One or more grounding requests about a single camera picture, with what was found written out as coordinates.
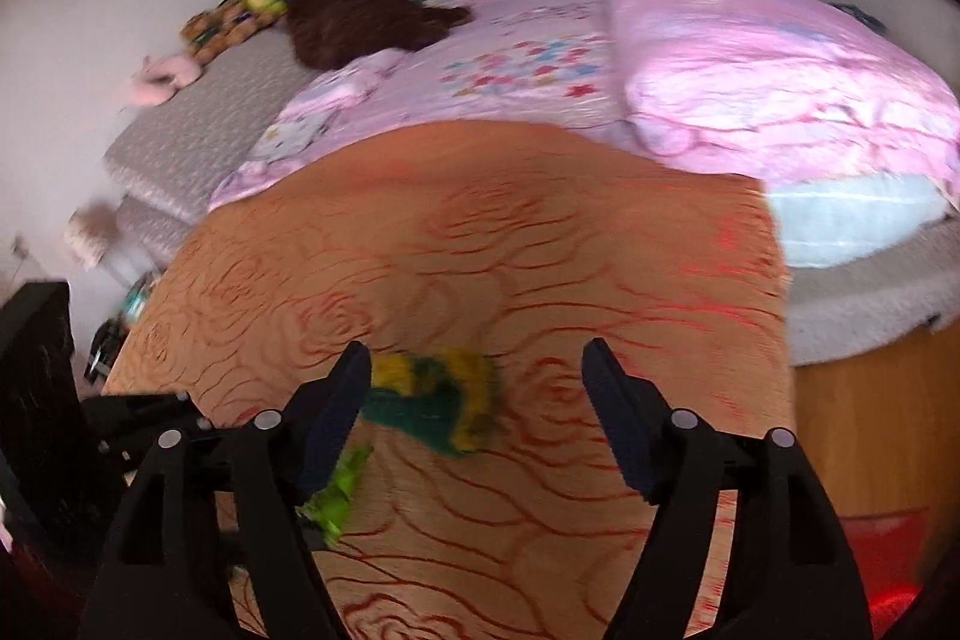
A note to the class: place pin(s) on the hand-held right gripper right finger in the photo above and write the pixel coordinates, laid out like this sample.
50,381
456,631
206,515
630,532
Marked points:
624,426

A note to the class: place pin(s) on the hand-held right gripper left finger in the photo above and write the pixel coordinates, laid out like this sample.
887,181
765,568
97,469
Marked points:
336,419

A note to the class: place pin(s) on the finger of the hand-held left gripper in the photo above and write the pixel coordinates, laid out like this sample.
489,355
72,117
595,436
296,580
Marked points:
127,409
135,441

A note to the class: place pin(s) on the bright green wrapper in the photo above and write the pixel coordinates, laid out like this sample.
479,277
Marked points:
337,505

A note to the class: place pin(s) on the red plastic basket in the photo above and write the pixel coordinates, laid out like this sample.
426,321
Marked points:
885,557

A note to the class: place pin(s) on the teal and white box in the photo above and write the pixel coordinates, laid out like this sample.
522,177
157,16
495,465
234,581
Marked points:
136,302

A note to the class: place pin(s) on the beige fluffy object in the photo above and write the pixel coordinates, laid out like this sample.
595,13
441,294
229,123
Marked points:
91,235

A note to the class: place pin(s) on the orange rose pattern blanket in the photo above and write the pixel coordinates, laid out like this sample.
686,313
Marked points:
487,250

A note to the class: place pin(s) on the grey upholstered bed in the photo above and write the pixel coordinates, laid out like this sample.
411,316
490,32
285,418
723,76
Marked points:
187,123

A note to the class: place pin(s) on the light blue duvet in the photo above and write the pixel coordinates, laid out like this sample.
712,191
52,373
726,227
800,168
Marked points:
847,220

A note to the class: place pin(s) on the pink cartoon print pillow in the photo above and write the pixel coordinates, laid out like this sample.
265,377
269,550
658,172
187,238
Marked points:
315,115

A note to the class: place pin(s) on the pink plush toy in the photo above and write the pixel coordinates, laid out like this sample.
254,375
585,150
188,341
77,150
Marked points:
161,78

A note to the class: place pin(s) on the pink floral bed sheet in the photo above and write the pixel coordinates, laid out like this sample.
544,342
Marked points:
510,63

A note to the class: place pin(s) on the pink quilt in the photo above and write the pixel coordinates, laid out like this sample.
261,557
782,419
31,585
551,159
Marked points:
765,63

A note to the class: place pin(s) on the yellow and black plush toy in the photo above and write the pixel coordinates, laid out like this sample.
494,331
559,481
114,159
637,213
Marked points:
225,25

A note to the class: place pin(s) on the brown plush toy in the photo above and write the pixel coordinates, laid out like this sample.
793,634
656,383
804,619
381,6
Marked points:
360,21

